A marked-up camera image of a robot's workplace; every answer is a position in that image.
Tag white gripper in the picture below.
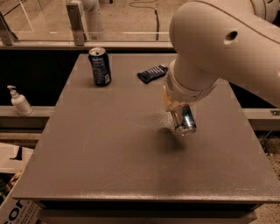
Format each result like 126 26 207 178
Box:
162 59 218 112

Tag red bull can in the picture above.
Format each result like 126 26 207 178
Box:
171 105 197 137

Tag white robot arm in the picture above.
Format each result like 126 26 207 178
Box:
163 0 280 111

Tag dark blue soda can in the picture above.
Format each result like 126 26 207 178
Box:
88 47 111 87

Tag dark snack bar wrapper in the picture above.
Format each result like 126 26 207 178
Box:
137 65 168 84

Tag white pump bottle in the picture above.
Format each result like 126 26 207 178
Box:
7 85 32 116

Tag white cardboard box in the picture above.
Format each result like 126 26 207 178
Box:
0 142 42 224

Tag black floor cable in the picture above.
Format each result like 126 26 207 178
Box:
129 0 161 41

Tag white pipe post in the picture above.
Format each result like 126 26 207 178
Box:
81 0 104 41

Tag middle metal railing bracket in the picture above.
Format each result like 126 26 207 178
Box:
66 0 87 46

